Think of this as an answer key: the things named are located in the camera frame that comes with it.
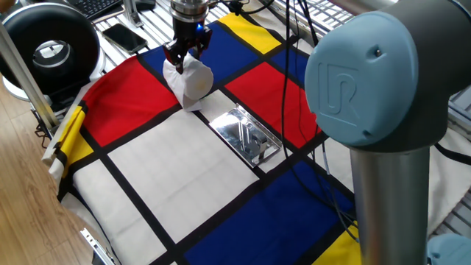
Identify metal rectangular tray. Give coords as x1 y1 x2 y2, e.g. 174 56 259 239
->
208 104 283 169

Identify black keyboard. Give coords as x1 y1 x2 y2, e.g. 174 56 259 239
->
68 0 124 21

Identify metal angle bracket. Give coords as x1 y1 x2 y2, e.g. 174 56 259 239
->
122 0 144 29

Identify black cables under fan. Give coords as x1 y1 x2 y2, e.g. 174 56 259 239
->
31 99 54 148

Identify black computer mouse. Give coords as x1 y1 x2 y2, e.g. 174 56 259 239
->
135 0 157 12

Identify Mondrian pattern colour block tablecloth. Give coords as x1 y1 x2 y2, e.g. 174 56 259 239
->
40 0 471 265

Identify black cable with silver connector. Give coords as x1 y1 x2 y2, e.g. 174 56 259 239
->
316 121 361 244

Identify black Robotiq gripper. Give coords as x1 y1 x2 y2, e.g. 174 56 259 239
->
162 16 214 75

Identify white toilet paper roll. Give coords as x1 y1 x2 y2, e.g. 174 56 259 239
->
163 51 215 113

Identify black ring shaped fan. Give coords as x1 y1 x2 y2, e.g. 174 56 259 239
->
0 2 107 104

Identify aluminium frame post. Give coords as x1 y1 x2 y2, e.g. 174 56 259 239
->
0 21 60 130

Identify metal drawer slide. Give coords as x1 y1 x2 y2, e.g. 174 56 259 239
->
79 227 117 265

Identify black smartphone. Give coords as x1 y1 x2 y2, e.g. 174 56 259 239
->
102 23 149 56

